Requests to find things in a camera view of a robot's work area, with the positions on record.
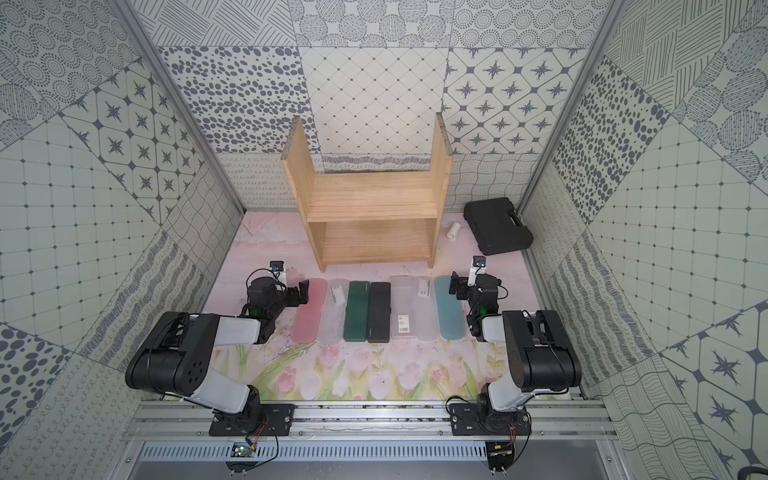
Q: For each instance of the pink pencil case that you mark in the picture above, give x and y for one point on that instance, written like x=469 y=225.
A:
x=308 y=316

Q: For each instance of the teal pencil case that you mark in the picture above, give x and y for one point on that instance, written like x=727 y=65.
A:
x=451 y=319

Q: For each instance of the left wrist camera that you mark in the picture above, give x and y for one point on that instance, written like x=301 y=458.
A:
x=277 y=270

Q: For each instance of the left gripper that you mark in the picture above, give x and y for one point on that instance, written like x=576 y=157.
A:
x=300 y=292

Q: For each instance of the white slotted cable duct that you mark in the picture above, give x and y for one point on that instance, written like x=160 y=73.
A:
x=315 y=451

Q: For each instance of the black plastic tool case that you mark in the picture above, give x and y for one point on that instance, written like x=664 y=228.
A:
x=496 y=226

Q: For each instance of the clear pencil case with label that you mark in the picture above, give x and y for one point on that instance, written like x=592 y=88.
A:
x=402 y=317

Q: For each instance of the aluminium mounting rail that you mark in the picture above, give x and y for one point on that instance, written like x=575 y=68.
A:
x=382 y=420

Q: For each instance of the clear white pencil case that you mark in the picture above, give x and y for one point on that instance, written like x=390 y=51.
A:
x=332 y=320

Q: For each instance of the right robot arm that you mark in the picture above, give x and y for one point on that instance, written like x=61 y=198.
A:
x=540 y=356

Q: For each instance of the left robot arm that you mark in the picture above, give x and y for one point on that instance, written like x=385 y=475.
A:
x=175 y=358

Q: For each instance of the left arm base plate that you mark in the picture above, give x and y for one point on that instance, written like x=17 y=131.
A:
x=271 y=418

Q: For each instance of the black pencil case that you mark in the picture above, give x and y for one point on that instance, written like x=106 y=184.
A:
x=379 y=312

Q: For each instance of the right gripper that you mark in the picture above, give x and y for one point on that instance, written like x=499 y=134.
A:
x=459 y=283

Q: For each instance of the wooden shelf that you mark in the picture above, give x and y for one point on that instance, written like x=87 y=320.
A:
x=366 y=218

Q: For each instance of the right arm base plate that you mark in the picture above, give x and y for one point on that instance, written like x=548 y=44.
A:
x=489 y=420

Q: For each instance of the dark green pencil case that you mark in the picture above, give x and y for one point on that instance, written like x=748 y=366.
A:
x=356 y=313

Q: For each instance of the small white roll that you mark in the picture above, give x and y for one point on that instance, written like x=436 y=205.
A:
x=453 y=231

